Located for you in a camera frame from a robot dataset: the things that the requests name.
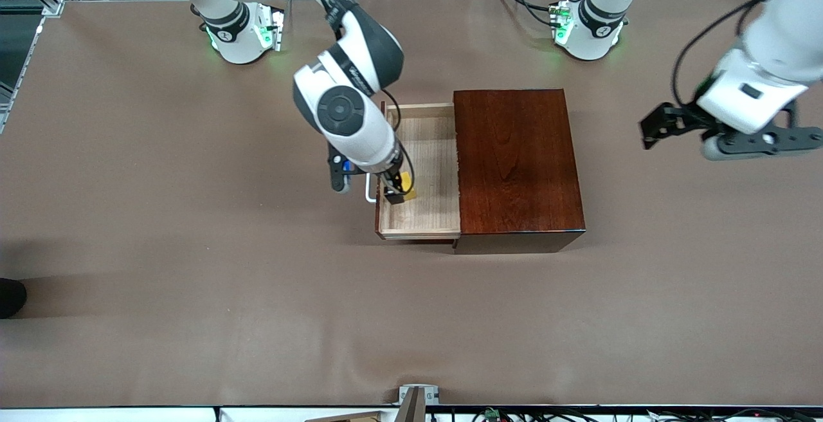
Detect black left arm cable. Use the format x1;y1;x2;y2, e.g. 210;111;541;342
671;0;767;111

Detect black left base cable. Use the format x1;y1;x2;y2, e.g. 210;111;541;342
491;0;568;28

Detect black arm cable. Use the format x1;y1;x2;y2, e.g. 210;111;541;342
671;0;767;111
286;0;416;195

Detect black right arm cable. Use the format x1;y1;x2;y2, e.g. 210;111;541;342
286;0;416;195

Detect bundle of black cables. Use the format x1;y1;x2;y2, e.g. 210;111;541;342
428;408;823;422

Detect dark brown wooden cabinet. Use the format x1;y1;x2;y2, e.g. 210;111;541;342
452;88;587;255

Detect aluminium bracket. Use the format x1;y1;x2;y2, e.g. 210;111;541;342
398;385;440;405

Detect brown wooden board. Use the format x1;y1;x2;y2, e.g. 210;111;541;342
304;411;384;422

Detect brown table cloth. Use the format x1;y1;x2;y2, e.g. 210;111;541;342
0;0;823;408

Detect light wood drawer white handle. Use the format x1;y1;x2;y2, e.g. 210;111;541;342
365;102;462;244

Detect black rounded object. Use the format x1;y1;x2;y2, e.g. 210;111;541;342
0;278;28;320

